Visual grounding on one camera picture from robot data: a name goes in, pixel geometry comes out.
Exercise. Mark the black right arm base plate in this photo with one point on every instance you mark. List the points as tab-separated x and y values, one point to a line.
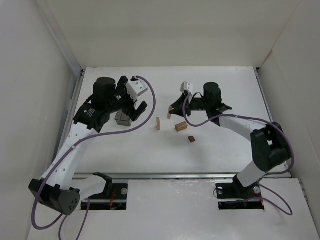
231	197

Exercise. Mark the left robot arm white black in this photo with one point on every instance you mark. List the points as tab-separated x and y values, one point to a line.
54	189

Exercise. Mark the aluminium front rail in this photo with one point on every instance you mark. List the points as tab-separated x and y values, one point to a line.
80	176

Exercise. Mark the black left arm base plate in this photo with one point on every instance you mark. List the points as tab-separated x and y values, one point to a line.
114	200

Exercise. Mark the dark brown wood block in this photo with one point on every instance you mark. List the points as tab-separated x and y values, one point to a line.
191	139

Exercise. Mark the aluminium right side rail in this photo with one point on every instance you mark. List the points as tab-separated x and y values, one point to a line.
286	172

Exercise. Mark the light wood block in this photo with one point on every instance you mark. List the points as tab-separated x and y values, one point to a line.
158	123

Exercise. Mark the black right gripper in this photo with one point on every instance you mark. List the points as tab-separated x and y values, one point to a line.
191	103

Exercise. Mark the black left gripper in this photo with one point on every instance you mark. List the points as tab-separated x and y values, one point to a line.
128	99

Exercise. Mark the light wood block numbered ten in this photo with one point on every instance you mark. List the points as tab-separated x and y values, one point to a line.
170	108

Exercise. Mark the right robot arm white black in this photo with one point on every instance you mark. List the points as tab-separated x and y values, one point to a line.
270	147

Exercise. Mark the aluminium left side rail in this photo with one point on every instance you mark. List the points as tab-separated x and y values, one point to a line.
68	110

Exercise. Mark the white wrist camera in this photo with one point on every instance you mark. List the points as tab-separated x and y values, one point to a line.
136	87
187	87

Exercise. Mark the aluminium rail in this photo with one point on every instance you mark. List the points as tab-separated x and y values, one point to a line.
286	172
80	176
68	110

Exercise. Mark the smoky transparent plastic box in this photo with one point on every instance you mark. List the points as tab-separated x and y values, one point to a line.
122	119

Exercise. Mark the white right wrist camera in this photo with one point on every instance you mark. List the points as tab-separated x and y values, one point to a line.
187	87

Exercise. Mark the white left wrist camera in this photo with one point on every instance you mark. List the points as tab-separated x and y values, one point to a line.
136	87

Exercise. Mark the striped tan wood block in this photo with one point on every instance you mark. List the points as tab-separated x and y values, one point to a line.
181	126

